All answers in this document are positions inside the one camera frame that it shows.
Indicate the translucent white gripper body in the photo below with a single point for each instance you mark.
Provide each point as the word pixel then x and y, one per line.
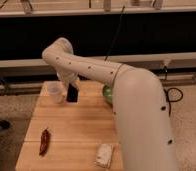
pixel 68 78

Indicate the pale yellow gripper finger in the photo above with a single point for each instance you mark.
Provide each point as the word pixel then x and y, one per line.
pixel 64 92

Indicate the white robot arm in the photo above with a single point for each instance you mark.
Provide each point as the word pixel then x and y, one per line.
pixel 139 105

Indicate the white ceramic cup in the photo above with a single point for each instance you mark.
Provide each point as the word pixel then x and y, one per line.
pixel 54 89

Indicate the green bowl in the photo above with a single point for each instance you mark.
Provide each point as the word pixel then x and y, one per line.
pixel 107 93

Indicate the dried red chili pepper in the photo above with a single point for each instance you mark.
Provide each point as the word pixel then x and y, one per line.
pixel 45 138

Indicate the black object at left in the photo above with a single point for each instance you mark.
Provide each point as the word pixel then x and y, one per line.
pixel 4 124

